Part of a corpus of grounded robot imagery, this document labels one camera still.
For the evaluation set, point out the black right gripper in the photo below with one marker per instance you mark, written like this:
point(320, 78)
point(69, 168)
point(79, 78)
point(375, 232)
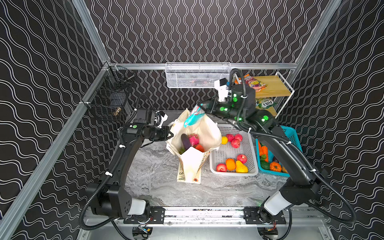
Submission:
point(205, 107)

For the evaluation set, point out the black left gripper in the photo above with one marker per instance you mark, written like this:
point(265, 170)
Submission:
point(165, 133)

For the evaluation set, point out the orange tangerine with leaves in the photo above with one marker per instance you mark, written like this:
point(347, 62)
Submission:
point(181, 151)

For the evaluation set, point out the purple eggplant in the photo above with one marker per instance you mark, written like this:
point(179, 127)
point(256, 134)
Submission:
point(185, 141)

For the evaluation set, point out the pink dragon fruit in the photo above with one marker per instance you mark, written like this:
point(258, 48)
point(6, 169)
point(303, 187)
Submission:
point(194, 139)

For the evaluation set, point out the red bell pepper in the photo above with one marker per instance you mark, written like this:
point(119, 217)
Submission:
point(200, 148)

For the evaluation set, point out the teal pink snack bag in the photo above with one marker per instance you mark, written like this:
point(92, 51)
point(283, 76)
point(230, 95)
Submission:
point(195, 116)

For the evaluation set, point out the cream canvas grocery bag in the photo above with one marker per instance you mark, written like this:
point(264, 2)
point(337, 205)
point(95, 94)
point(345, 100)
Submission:
point(192, 160)

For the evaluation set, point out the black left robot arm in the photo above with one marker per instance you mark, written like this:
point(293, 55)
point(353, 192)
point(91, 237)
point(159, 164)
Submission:
point(107, 199)

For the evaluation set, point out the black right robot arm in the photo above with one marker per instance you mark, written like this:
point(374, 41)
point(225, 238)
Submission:
point(304, 179)

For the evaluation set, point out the green white snack bag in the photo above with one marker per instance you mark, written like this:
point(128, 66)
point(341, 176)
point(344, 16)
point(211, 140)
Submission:
point(265, 103)

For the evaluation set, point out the orange snack bag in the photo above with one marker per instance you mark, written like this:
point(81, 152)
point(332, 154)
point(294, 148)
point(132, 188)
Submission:
point(250, 81)

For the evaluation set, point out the white wooden two-tier shelf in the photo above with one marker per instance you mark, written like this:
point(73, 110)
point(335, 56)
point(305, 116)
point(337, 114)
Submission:
point(277, 86)

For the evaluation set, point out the red apple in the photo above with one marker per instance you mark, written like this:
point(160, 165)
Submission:
point(235, 143)
point(230, 137)
point(221, 168)
point(239, 137)
point(242, 158)

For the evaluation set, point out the yellow lemon with leaves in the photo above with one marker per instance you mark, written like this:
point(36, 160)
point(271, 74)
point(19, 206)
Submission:
point(224, 140)

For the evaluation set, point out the orange carrot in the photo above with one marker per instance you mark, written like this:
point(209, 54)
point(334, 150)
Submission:
point(265, 153)
point(261, 150)

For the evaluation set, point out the white plastic basket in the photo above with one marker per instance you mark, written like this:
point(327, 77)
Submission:
point(225, 152)

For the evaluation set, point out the teal plastic basket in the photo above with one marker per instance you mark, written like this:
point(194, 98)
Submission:
point(287, 150)

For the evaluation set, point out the orange crinkled fruit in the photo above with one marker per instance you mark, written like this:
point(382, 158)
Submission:
point(230, 164)

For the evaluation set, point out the yellow pear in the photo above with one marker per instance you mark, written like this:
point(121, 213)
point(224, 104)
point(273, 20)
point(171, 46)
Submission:
point(241, 168)

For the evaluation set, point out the green vegetable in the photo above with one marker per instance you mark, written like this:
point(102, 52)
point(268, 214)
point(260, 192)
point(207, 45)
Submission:
point(265, 165)

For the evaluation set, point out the orange pumpkin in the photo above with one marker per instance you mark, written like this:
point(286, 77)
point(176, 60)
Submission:
point(275, 167)

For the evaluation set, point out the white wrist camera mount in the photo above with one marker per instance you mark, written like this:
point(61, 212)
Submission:
point(222, 88)

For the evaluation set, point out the black wire wall basket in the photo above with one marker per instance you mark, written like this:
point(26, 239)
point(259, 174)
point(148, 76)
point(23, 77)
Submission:
point(109, 102)

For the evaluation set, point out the white wire wall basket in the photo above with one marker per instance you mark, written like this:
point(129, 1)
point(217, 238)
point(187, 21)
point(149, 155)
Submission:
point(195, 75)

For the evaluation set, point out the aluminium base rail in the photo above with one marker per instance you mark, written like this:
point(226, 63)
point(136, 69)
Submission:
point(227, 217)

